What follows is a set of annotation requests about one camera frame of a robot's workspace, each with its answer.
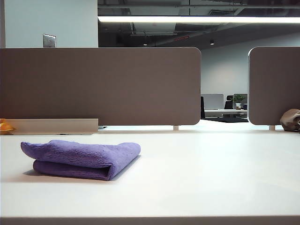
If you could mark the wide brown desk divider panel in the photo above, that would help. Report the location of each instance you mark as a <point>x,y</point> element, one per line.
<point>93,82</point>

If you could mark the small potted green plant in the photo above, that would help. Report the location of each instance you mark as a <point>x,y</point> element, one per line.
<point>239,99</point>

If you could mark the white divider support foot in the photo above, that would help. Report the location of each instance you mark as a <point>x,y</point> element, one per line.
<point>175,127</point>
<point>271,127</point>

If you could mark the purple microfiber cloth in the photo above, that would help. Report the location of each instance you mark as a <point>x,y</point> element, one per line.
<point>82,157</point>

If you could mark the long ceiling light strip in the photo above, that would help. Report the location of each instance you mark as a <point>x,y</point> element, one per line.
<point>187,19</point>

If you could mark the red ceiling sign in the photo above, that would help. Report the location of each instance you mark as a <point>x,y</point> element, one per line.
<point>181,38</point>

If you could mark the white background desk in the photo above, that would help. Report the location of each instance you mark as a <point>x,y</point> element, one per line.
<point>225,113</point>

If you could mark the black office chair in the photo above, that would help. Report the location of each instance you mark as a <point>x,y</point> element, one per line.
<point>228,103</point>

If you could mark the brown crumpled bag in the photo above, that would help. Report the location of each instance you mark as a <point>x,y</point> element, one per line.
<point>290,119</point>

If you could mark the narrow brown desk divider panel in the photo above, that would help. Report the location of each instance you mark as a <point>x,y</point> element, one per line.
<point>274,82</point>

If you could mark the metal wall switch plate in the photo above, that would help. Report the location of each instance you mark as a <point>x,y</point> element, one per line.
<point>49,40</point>

